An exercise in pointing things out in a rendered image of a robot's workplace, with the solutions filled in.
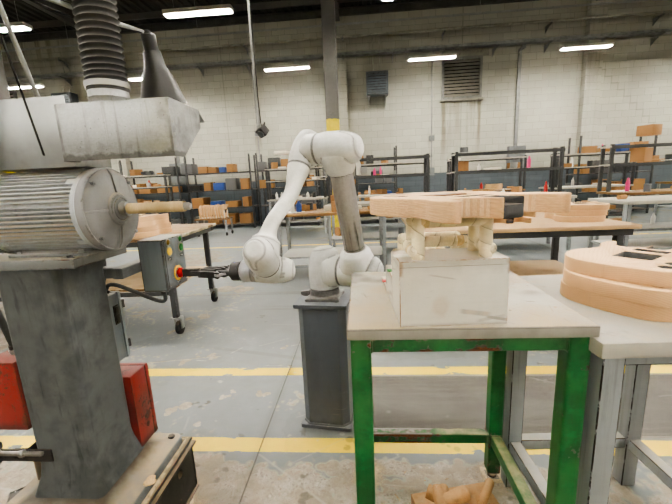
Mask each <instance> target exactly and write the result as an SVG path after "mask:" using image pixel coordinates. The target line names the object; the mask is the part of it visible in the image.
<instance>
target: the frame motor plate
mask: <svg viewBox="0 0 672 504"><path fill-rule="evenodd" d="M126 252H127V249H126V246H125V247H124V248H122V249H119V250H107V251H103V252H100V253H96V254H93V255H89V256H73V255H66V257H38V258H9V257H8V256H9V255H12V254H8V253H3V254H0V271H19V270H53V269H76V268H79V267H82V266H85V265H88V264H92V263H95V262H98V261H101V260H104V259H107V258H111V257H114V256H117V255H120V254H123V253H126Z"/></svg>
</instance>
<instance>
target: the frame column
mask: <svg viewBox="0 0 672 504"><path fill-rule="evenodd" d="M105 260H106V259H104V260H101V261H98V262H95V263H92V264H88V265H85V266H82V267H79V268H76V269H53V270H19V271H0V295H1V300H2V304H3V308H4V312H5V316H6V320H7V325H8V329H9V333H10V337H11V341H12V345H13V349H14V354H15V358H16V362H17V366H18V370H19V374H20V379H21V383H22V387H23V391H24V395H25V399H26V404H27V408H28V412H29V416H30V420H31V424H32V428H33V433H34V437H35V441H36V445H37V449H52V453H53V458H54V461H53V462H41V478H40V481H39V484H38V488H37V491H36V494H35V497H36V498H74V499H100V498H102V497H104V496H105V495H106V494H107V493H108V492H109V490H110V489H111V488H112V487H113V485H114V484H115V483H116V482H117V480H118V479H119V478H120V477H121V476H122V474H123V473H124V472H125V471H126V469H127V468H128V467H129V466H130V464H131V463H132V462H133V461H134V459H135V458H136V457H137V456H138V454H139V453H140V452H141V451H142V449H143V448H144V446H143V447H142V446H141V444H140V442H139V440H138V439H137V437H136V436H135V434H134V432H133V430H132V428H131V423H130V417H129V412H128V406H127V401H126V395H125V389H124V384H123V378H122V373H121V367H120V361H119V356H118V350H117V345H116V339H115V333H114V328H113V322H112V317H111V311H110V306H109V300H108V294H107V289H106V283H105V278H104V272H103V267H104V263H105Z"/></svg>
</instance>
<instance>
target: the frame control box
mask: <svg viewBox="0 0 672 504"><path fill-rule="evenodd" d="M178 235H181V234H162V235H157V236H153V237H150V238H146V239H142V240H139V241H137V246H138V253H139V259H140V265H141V272H142V278H143V284H144V291H145V292H161V294H163V299H159V298H156V297H153V296H150V295H148V294H145V293H143V292H140V291H138V290H135V289H133V288H130V287H128V286H125V285H122V284H119V283H114V282H110V283H107V284H106V289H107V294H109V293H110V290H109V287H117V288H120V289H123V290H126V291H128V292H131V293H134V294H136V295H138V296H141V297H143V298H146V299H149V300H151V301H154V302H157V303H165V302H166V301H167V299H168V296H167V291H170V290H171V289H173V288H175V287H177V286H178V285H180V284H182V283H183V282H185V281H187V279H188V277H178V275H177V270H178V268H180V267H182V268H183V269H185V268H186V261H185V254H184V246H183V250H182V251H181V250H180V249H179V245H180V243H182V244H183V239H182V240H181V242H178V240H177V236H178ZM167 238H168V239H169V240H170V245H169V246H166V243H165V240H166V239H167ZM181 238H182V235H181ZM169 247H170V248H171V249H172V254H171V255H168V252H167V250H168V248H169Z"/></svg>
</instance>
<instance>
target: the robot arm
mask: <svg viewBox="0 0 672 504"><path fill-rule="evenodd" d="M363 153H364V144H363V141H362V139H361V137H360V136H359V135H357V134H356V133H353V132H350V131H344V130H337V131H326V132H322V133H316V132H315V131H313V130H310V129H304V130H302V131H301V132H300V133H299V134H298V135H297V137H296V138H295V140H294V142H293V144H292V147H291V150H290V153H289V159H288V165H287V178H286V186H285V190H284V193H283V195H282V196H281V198H280V199H279V200H278V202H277V203H276V204H275V206H274V207H273V209H272V210H271V211H270V213H269V214H268V216H267V217H266V219H265V221H264V223H263V225H262V227H261V229H260V231H259V232H258V233H257V234H255V235H253V236H252V238H251V239H250V240H248V241H247V242H246V243H245V245H244V247H243V251H242V255H243V259H244V260H242V261H241V262H232V263H231V264H230V265H223V266H210V267H204V268H185V269H182V273H183V277H192V276H198V278H215V279H219V278H220V277H223V278H225V277H227V276H229V277H230V278H231V280H232V281H242V282H261V283H266V284H275V283H284V282H287V281H290V280H293V278H294V276H295V271H296V269H295V263H294V261H293V260H292V259H289V258H286V257H280V242H279V241H278V239H277V230H278V227H279V224H280V223H281V221H282V220H283V218H284V217H285V216H286V214H287V213H288V212H289V210H290V209H291V208H292V207H293V205H294V204H295V202H296V200H297V198H298V196H299V194H300V191H301V189H302V187H303V184H304V182H305V180H306V178H307V176H308V174H309V172H310V169H311V167H314V166H317V165H322V166H323V168H324V169H325V171H326V173H327V174H328V175H329V176H330V178H331V184H332V189H333V194H334V199H335V204H336V210H337V215H338V220H339V225H340V230H341V236H342V241H343V246H344V248H343V250H342V251H341V253H340V254H338V251H337V250H336V249H335V248H334V247H332V246H330V245H324V246H318V247H315V248H314V249H313V251H312V252H311V255H310V258H309V282H310V289H308V290H302V291H301V295H303V296H308V297H306V298H305V302H333V303H338V302H339V299H340V297H341V296H342V294H343V293H344V290H343V289H339V285H342V286H347V287H351V277H352V273H357V272H384V266H383V264H382V262H381V261H380V259H379V258H377V257H374V255H373V253H372V252H371V249H370V248H369V247H368V246H367V245H365V244H364V240H363V233H362V227H361V221H360V215H359V209H358V201H357V195H356V188H355V182H354V176H353V172H354V170H355V165H356V163H357V162H358V161H360V159H361V158H362V156H363Z"/></svg>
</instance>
